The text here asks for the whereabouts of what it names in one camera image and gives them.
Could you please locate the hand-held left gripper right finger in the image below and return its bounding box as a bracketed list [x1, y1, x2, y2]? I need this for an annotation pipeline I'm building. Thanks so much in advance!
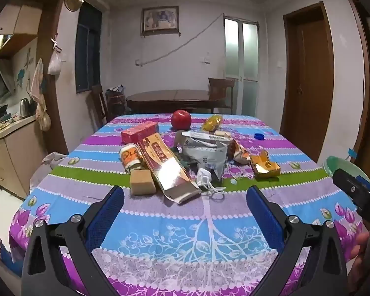
[246, 185, 349, 296]

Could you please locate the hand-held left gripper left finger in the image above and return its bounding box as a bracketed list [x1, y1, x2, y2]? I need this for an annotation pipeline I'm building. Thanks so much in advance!
[21, 185, 125, 296]

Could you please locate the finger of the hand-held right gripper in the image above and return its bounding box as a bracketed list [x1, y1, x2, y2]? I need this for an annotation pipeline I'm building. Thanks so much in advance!
[355, 175, 370, 192]
[332, 169, 370, 205]

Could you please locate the green plastic bin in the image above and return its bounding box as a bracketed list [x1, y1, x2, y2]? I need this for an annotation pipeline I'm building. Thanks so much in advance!
[323, 156, 370, 186]

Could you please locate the beige sponge block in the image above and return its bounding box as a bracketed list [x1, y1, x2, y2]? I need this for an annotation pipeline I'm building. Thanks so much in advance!
[129, 169, 157, 196]

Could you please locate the orange snack wrapper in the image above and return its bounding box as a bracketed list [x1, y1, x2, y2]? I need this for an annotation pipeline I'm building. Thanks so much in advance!
[227, 139, 251, 164]

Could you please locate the white face mask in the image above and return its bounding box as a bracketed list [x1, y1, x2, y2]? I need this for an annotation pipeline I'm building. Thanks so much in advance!
[196, 168, 226, 200]

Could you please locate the red gold long carton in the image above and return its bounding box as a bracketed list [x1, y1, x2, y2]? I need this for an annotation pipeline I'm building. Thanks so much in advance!
[137, 132, 202, 205]

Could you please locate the grey foil bag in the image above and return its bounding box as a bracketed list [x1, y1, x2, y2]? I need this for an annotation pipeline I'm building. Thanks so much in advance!
[181, 137, 229, 181]

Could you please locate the pink cardboard box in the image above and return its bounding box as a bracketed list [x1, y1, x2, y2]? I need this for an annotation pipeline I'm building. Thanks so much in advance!
[121, 121, 160, 144]

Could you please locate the person's right hand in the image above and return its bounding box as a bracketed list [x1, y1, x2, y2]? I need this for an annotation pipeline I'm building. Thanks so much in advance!
[348, 231, 370, 289]

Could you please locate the orange gold flat box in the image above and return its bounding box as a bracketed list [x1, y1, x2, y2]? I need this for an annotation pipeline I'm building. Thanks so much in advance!
[249, 150, 281, 180]

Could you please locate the white jar orange label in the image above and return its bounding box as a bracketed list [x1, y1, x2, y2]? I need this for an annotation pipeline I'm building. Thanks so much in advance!
[119, 143, 146, 173]

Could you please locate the colourful striped tablecloth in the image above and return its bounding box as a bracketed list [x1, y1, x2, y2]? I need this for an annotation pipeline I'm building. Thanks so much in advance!
[9, 113, 367, 296]

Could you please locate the dark green packet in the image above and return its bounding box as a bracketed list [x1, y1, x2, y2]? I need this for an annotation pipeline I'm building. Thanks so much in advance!
[172, 147, 192, 169]

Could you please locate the white tube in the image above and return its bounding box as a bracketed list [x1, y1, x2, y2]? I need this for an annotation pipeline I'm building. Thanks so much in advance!
[181, 130, 217, 141]

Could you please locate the yellow snack packet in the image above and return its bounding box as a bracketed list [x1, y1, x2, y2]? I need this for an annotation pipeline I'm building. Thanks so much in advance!
[201, 115, 223, 132]

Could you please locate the beige kitchen counter cabinet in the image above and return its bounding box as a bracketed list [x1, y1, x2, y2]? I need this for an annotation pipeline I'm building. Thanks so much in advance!
[0, 115, 39, 199]

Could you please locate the dark side stand with clutter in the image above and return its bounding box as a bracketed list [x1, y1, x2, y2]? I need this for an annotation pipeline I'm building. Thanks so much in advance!
[106, 86, 127, 116]

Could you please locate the wooden chair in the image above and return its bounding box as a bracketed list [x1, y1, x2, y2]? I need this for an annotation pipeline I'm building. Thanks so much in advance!
[208, 78, 236, 113]
[91, 84, 109, 124]

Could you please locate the red apple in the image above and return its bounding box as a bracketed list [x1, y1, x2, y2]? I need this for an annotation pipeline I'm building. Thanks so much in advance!
[172, 109, 192, 130]

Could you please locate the steel kettle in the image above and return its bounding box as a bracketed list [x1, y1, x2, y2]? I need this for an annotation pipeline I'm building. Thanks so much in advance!
[19, 98, 33, 118]

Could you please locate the round dark wooden table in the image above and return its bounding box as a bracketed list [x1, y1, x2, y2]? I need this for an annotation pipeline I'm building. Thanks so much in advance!
[126, 89, 232, 114]

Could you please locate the hanging pale towel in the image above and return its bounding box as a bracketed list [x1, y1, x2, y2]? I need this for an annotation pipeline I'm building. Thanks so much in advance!
[31, 58, 47, 111]

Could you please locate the frosted glass door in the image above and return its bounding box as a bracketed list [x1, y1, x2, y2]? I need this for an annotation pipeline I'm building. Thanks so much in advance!
[223, 17, 259, 114]

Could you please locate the hanging white plastic bag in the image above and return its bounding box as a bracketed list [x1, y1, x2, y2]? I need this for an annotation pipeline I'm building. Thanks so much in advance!
[47, 49, 62, 75]

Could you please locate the dark window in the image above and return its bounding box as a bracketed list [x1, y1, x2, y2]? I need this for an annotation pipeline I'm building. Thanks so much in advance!
[75, 1, 103, 93]

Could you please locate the white wall cable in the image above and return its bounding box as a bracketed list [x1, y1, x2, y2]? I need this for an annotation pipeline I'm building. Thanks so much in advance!
[136, 14, 225, 67]

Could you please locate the framed wall picture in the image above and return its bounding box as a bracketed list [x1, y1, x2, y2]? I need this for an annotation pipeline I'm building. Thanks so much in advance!
[141, 5, 180, 36]

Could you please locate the beige wall cabinet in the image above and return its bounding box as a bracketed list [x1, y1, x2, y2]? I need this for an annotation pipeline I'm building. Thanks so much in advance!
[0, 3, 43, 57]

